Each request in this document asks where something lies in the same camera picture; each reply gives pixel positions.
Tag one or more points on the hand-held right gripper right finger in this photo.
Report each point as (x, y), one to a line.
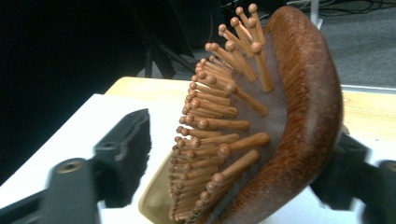
(342, 174)

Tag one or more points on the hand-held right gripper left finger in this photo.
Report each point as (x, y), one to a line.
(127, 158)

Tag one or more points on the cream square cup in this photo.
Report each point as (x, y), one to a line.
(157, 199)

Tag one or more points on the wooden paddle hairbrush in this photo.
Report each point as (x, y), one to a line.
(274, 124)

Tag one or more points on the black tripod stand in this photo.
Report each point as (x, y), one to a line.
(165, 53)

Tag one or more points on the white pole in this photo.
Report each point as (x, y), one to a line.
(316, 14)

